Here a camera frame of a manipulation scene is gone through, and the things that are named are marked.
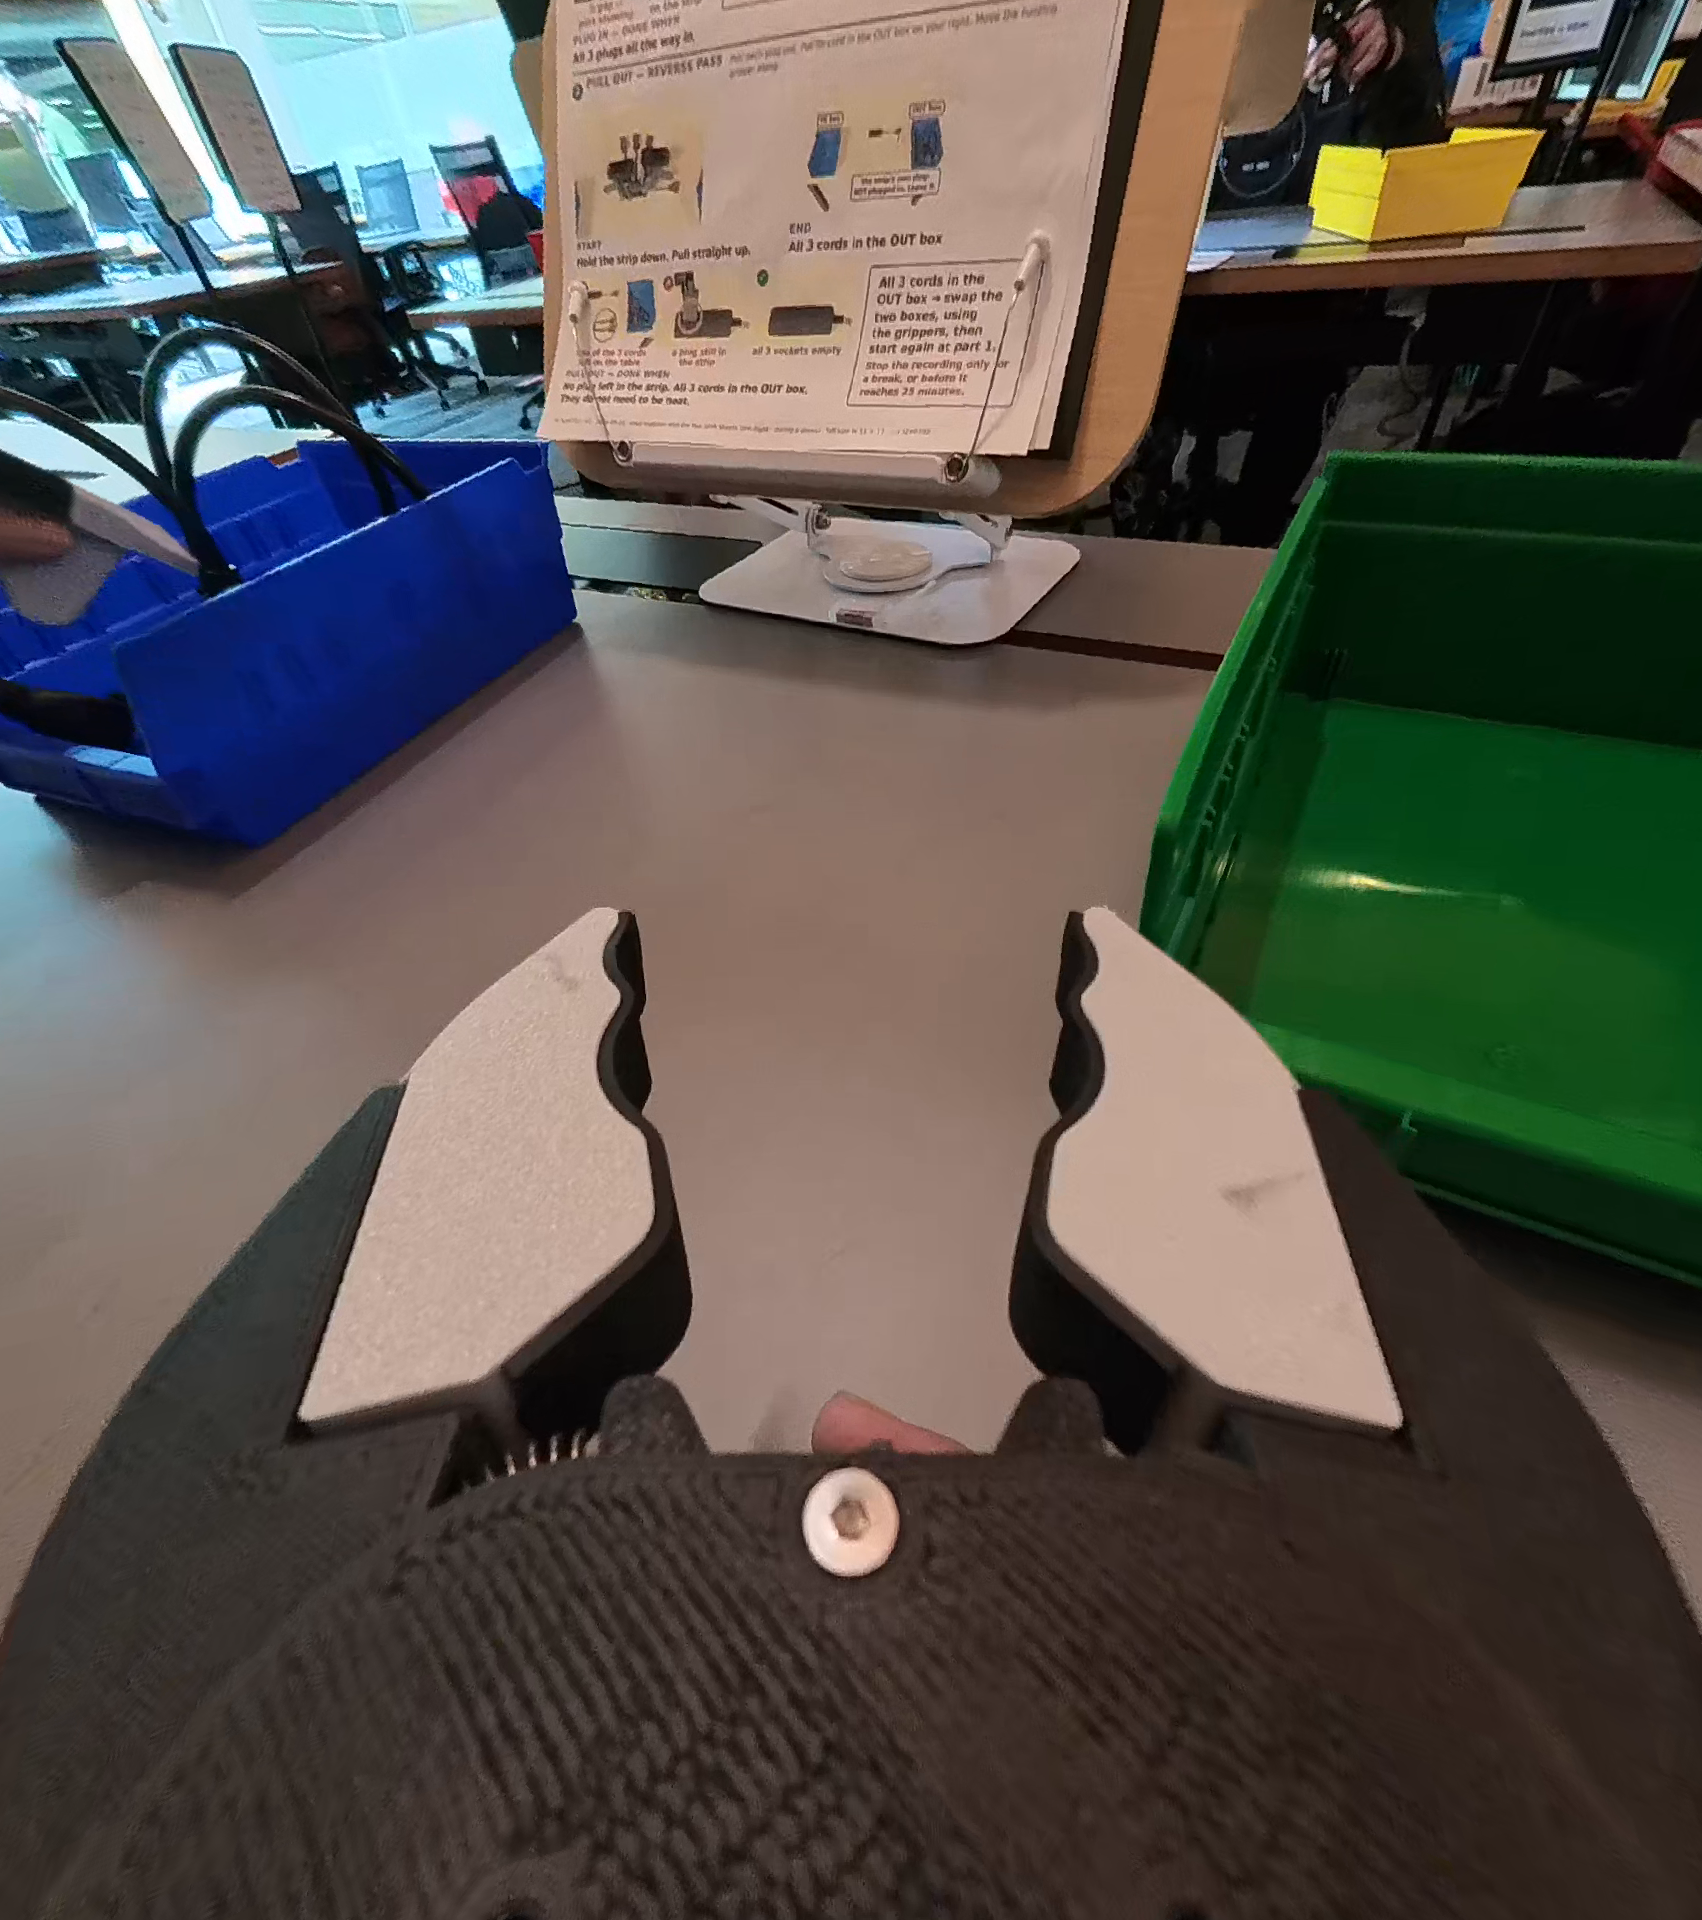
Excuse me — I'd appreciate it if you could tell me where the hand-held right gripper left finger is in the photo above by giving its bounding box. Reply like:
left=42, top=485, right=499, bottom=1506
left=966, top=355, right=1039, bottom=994
left=299, top=903, right=694, bottom=1431

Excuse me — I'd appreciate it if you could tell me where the blue plastic bin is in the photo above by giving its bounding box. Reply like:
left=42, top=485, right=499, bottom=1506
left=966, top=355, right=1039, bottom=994
left=0, top=433, right=581, bottom=849

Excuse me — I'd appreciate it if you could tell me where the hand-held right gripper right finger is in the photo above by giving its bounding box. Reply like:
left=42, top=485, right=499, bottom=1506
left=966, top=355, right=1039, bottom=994
left=1008, top=903, right=1409, bottom=1447

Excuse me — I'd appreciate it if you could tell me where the black framed sign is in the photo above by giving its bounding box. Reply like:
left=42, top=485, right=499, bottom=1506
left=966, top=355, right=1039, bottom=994
left=1485, top=0, right=1679, bottom=84

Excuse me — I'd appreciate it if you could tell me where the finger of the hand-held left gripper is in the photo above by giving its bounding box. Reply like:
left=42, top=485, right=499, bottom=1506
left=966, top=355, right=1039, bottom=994
left=12, top=495, right=204, bottom=629

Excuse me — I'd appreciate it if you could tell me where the person's right hand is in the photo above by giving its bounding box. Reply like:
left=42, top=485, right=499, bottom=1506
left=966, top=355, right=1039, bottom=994
left=813, top=1392, right=972, bottom=1456

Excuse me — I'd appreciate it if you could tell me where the wooden desk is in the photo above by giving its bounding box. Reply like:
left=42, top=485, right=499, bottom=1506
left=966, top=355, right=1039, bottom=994
left=1186, top=178, right=1702, bottom=298

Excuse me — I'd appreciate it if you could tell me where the tilted document board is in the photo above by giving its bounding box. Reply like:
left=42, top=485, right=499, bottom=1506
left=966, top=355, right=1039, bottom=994
left=57, top=37, right=216, bottom=226
left=172, top=41, right=305, bottom=215

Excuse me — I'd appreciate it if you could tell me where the yellow cardboard box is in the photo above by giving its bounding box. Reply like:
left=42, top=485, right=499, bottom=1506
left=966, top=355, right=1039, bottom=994
left=1308, top=126, right=1544, bottom=242

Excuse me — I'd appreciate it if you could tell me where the green plastic bin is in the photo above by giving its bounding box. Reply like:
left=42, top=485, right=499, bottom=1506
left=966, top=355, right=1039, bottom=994
left=1140, top=450, right=1702, bottom=1326

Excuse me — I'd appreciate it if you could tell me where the printed instruction sheet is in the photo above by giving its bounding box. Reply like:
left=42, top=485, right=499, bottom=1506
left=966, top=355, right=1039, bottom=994
left=544, top=0, right=1138, bottom=457

